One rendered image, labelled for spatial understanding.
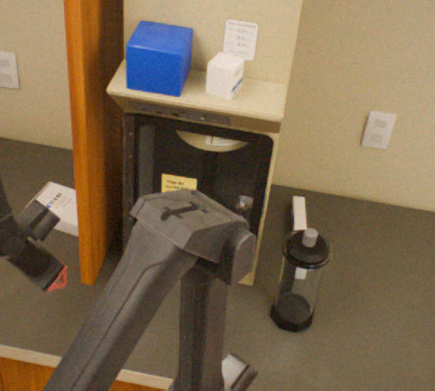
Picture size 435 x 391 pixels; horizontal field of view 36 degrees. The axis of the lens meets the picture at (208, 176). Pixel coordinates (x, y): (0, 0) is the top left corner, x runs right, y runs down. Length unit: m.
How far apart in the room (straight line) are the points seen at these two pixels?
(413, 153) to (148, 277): 1.32
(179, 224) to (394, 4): 1.12
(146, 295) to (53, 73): 1.31
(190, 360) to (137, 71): 0.53
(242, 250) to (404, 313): 0.99
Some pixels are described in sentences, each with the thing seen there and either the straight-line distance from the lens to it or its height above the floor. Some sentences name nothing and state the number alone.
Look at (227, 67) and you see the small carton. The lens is 1.20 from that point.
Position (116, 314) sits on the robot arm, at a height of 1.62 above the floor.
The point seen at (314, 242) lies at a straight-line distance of 1.43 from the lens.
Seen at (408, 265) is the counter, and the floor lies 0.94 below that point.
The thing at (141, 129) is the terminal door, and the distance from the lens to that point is 1.39.
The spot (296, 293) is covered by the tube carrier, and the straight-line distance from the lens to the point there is 1.49.
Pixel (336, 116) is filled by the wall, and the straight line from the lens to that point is 1.84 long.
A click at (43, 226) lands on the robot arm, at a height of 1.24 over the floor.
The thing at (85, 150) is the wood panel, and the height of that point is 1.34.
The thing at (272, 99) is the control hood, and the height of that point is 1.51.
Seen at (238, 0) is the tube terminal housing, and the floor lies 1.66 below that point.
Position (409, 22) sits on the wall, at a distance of 1.71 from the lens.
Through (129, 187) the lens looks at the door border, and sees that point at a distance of 1.50.
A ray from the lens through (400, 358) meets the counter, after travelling 1.61.
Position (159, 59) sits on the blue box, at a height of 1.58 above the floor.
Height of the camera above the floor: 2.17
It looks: 39 degrees down
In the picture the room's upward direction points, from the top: 6 degrees clockwise
